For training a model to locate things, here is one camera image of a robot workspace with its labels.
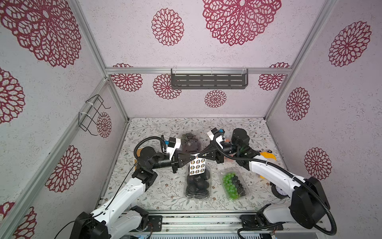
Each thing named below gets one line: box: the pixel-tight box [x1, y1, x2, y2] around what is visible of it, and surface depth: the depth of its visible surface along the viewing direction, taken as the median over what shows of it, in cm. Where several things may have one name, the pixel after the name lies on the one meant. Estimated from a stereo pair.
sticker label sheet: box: [189, 152, 206, 176], surface depth 67 cm
